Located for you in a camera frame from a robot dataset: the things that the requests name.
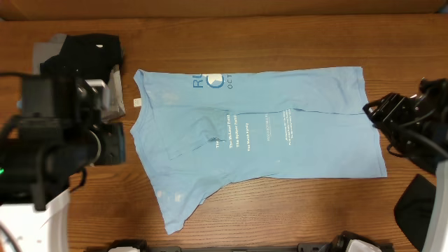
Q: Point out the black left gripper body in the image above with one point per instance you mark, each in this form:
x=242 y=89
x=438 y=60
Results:
x=113 y=146

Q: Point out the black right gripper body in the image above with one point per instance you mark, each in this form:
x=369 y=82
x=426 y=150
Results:
x=395 y=113

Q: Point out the light blue printed t-shirt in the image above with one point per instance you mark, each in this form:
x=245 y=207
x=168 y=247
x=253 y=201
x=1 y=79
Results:
x=197 y=133

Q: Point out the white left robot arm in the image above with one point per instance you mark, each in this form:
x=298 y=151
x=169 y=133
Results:
x=58 y=133

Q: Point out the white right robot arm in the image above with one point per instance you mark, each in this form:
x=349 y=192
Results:
x=436 y=238

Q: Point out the grey folded garment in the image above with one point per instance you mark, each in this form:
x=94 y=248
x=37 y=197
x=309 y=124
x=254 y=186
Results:
x=44 y=50

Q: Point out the black folded garment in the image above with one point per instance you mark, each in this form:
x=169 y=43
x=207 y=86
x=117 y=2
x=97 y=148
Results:
x=88 y=56

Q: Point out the black cloth pile right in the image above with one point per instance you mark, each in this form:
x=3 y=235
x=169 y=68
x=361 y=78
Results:
x=414 y=209

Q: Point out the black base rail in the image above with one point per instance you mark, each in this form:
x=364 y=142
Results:
x=140 y=245

